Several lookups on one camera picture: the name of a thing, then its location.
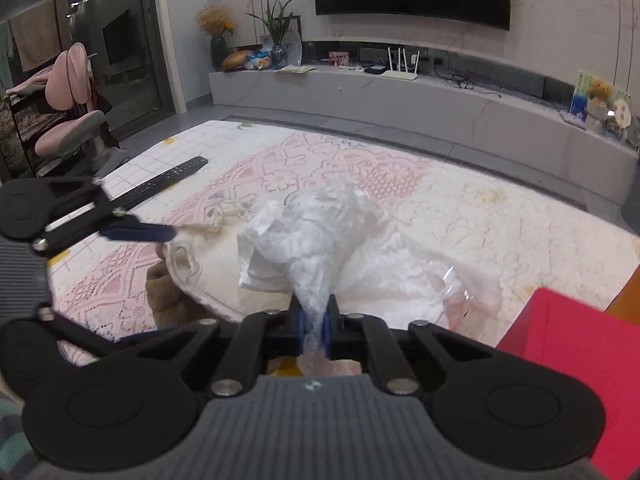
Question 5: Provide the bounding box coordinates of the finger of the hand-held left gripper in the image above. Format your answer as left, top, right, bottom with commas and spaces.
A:
32, 187, 178, 260
37, 307, 176, 359

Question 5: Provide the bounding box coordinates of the teddy bear picture box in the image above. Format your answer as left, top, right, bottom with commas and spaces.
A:
569, 70, 633, 128

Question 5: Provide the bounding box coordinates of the white face mask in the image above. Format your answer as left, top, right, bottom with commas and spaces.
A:
197, 199, 252, 233

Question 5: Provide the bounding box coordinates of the dark vase with yellow flowers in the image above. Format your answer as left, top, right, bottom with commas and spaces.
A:
194, 5, 236, 72

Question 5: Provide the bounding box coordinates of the green leafy plant in vase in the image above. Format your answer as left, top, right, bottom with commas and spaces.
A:
246, 0, 306, 67

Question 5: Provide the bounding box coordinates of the black cable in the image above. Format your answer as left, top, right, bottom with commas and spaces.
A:
449, 74, 502, 98

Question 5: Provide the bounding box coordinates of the striped clothing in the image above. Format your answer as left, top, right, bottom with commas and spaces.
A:
0, 389, 42, 480

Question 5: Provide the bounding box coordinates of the brown teddy bear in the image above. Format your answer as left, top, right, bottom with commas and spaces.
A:
587, 78, 614, 111

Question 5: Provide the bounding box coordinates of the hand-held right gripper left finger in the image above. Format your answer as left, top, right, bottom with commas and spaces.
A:
135, 294, 307, 396

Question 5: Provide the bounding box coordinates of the brown bread loaf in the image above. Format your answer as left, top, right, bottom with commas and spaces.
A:
221, 49, 257, 72

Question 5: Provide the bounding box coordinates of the black remote control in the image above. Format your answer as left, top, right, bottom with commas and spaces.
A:
102, 156, 209, 217

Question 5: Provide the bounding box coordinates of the grey television cabinet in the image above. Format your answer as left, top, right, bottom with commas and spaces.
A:
207, 40, 640, 206

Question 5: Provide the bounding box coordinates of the clear plastic bag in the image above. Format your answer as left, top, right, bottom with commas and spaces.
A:
429, 264, 502, 322
237, 182, 396, 361

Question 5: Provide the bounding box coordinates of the brown plush toy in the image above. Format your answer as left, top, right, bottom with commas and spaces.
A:
145, 262, 221, 333

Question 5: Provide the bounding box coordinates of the black metal rack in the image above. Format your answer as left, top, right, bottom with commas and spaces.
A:
0, 91, 48, 182

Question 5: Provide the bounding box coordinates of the blue snack bag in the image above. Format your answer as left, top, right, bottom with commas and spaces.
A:
245, 48, 275, 70

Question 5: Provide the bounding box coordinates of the hanging beige towel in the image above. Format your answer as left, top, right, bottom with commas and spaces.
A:
10, 0, 62, 73

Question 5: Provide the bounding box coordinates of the orange wooden box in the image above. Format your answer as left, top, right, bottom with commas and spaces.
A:
606, 259, 640, 322

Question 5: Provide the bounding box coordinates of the flat clear plastic bag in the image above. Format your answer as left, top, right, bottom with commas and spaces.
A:
429, 264, 502, 322

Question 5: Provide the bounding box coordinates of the pink chair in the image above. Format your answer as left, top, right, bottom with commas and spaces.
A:
34, 42, 122, 163

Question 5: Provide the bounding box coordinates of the red box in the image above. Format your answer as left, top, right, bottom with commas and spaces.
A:
495, 287, 640, 480

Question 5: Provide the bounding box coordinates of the white router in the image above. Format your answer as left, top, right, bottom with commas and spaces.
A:
381, 46, 422, 82

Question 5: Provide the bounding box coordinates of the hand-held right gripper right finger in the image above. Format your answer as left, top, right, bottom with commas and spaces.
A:
324, 294, 495, 397

